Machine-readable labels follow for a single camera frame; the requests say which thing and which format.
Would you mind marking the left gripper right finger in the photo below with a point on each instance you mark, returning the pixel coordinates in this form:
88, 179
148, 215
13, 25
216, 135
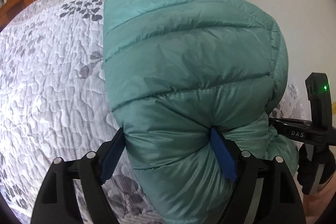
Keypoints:
225, 160

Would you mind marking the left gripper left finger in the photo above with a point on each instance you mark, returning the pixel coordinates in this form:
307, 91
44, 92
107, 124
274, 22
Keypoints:
109, 155

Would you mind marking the right hand in black glove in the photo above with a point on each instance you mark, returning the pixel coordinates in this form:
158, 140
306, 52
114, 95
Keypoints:
315, 167

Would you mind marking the teal quilted puffer jacket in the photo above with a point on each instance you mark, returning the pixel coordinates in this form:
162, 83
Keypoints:
174, 69

